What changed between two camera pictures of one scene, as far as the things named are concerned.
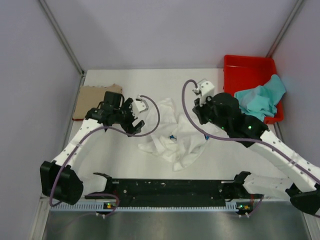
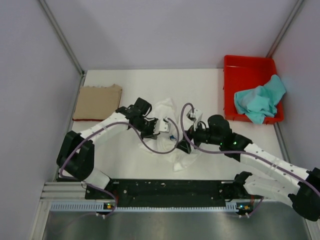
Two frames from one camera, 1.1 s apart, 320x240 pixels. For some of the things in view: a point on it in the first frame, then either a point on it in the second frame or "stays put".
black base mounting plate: x=174 y=192 stays put
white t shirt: x=174 y=139 stays put
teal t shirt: x=261 y=101 stays put
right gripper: x=197 y=109 to x=193 y=132
